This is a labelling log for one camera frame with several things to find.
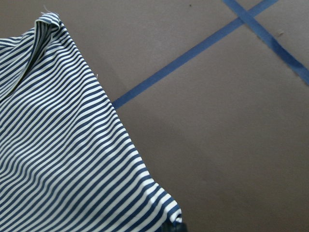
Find striped polo shirt white collar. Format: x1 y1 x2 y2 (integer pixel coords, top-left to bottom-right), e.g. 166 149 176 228
0 13 182 232

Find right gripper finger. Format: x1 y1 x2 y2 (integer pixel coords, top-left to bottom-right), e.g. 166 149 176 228
162 222 187 232

